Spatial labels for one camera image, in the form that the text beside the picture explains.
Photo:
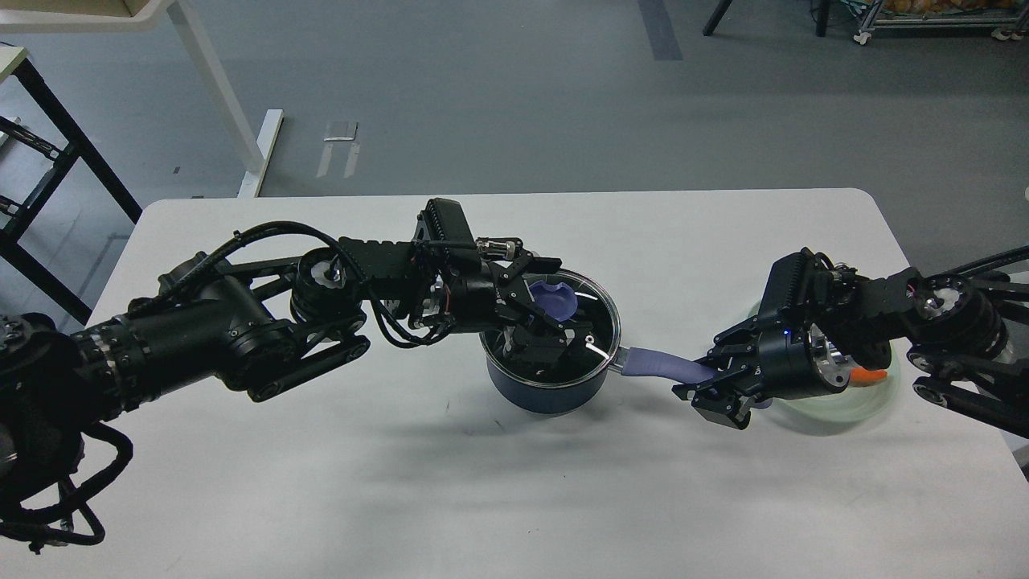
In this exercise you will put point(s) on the glass lid with blue knob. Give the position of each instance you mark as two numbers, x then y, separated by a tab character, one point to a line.
566	295

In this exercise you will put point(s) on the blue saucepan with handle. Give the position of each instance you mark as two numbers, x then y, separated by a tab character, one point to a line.
632	361

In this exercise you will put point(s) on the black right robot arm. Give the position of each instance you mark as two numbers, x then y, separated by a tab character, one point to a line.
817	321

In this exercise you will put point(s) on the white floor bracket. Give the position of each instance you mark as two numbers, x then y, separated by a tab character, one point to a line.
340	149

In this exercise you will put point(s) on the white desk frame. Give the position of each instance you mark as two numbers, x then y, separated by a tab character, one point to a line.
254	147

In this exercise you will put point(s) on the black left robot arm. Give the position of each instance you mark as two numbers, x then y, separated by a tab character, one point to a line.
275	306

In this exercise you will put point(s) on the translucent green plate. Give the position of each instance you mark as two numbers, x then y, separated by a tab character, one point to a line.
837	413

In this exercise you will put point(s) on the orange toy carrot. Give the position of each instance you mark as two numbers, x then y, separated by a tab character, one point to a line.
864	376

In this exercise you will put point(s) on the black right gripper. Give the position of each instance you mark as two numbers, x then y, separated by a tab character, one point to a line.
755	362

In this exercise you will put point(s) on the wheeled metal cart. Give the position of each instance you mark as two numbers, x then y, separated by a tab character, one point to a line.
1005	20

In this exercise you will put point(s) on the black metal rack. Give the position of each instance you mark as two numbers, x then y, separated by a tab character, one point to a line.
61	159

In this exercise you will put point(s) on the black stand leg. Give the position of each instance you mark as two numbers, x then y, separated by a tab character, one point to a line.
717	14

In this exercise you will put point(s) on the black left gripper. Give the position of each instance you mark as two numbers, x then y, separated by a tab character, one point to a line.
497	295

